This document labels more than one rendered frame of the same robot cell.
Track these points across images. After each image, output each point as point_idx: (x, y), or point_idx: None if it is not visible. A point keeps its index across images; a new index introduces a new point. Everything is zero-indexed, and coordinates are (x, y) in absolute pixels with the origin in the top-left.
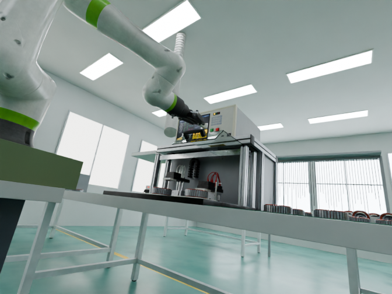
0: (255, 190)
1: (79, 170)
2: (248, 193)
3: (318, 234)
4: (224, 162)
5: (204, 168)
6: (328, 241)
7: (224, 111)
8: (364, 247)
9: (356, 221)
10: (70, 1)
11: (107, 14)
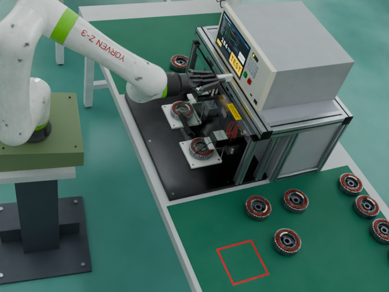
0: (266, 167)
1: (82, 157)
2: (257, 167)
3: (188, 279)
4: None
5: None
6: (189, 285)
7: (261, 65)
8: None
9: (201, 289)
10: None
11: (69, 47)
